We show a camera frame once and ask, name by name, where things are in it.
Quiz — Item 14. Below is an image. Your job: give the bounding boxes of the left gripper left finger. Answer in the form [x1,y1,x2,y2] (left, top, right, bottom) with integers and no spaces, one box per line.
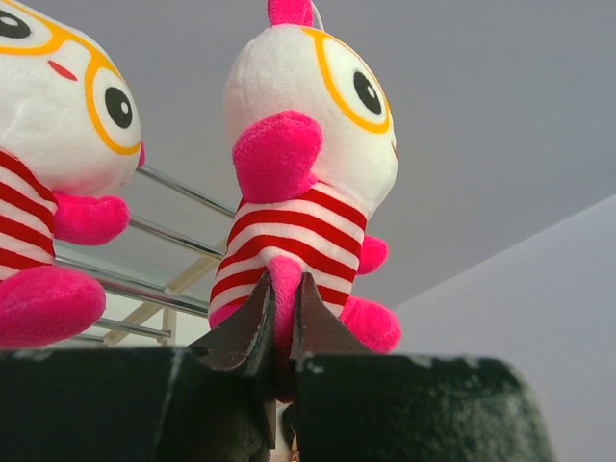
[187,271,275,375]

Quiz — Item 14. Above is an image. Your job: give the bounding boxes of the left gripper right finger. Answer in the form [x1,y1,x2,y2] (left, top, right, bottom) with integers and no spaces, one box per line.
[289,272,372,366]

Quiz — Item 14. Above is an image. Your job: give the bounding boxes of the pink glasses plush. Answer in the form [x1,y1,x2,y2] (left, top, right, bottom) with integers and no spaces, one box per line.
[207,0,403,355]
[1,1,145,348]

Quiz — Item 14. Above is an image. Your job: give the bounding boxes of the cream two-tier shelf rack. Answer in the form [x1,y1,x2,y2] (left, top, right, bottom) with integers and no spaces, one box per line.
[58,165,239,347]

